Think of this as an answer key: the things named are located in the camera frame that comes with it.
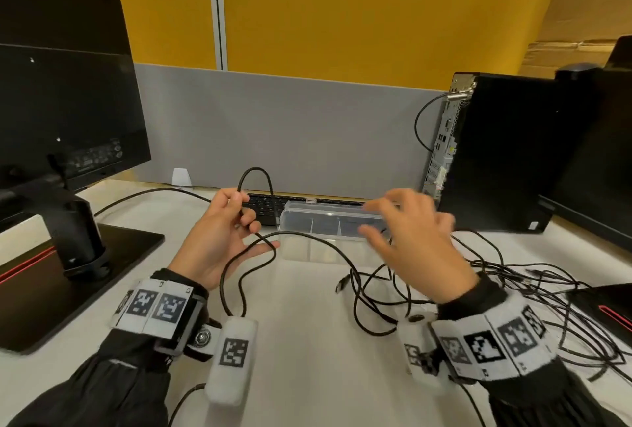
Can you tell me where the person's right hand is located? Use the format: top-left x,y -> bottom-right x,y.
357,188 -> 479,305

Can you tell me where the person's left hand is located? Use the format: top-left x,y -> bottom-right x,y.
167,187 -> 281,292

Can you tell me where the long black braided cable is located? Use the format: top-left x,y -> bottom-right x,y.
444,229 -> 632,383

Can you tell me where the tangle of black cables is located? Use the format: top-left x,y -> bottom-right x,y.
219,166 -> 413,338

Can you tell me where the clear plastic compartment box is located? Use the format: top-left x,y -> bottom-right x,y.
276,198 -> 396,264

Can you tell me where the person's right forearm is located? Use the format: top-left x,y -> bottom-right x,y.
436,271 -> 632,427

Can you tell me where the person's left forearm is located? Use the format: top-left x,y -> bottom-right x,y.
7,268 -> 223,427

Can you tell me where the black keyboard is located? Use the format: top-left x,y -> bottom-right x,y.
244,193 -> 366,228

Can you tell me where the left wrist marker band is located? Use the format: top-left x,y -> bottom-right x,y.
109,279 -> 196,341

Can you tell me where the wrist marker band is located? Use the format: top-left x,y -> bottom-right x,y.
109,279 -> 196,341
429,291 -> 559,383

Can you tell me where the right wrist marker band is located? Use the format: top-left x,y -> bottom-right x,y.
429,291 -> 559,383

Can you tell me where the black desktop computer tower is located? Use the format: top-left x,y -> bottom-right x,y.
422,72 -> 603,234

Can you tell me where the grey desk partition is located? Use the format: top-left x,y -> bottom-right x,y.
132,64 -> 448,201

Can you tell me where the wide black monitor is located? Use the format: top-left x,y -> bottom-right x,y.
540,36 -> 632,253

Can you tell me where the black monitor with square stand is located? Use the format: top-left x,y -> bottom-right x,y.
0,0 -> 165,356

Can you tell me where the grey webcam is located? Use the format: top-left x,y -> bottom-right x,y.
556,62 -> 601,80

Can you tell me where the yellow partition panel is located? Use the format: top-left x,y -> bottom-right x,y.
0,0 -> 573,92

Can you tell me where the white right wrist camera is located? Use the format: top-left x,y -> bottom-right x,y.
397,313 -> 453,395

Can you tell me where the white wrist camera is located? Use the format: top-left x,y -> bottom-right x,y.
397,313 -> 453,395
205,316 -> 259,407

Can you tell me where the black desk power cable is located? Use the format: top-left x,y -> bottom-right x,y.
93,187 -> 213,218

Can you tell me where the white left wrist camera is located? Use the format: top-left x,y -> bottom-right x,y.
205,316 -> 259,407

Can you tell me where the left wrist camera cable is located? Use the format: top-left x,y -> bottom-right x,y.
167,383 -> 206,427

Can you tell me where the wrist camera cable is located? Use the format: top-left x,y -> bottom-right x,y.
452,377 -> 487,427
167,383 -> 206,427

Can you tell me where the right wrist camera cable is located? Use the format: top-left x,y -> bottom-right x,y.
452,377 -> 487,427

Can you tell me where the thin lock cable silver plug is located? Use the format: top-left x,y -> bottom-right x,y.
413,88 -> 476,152

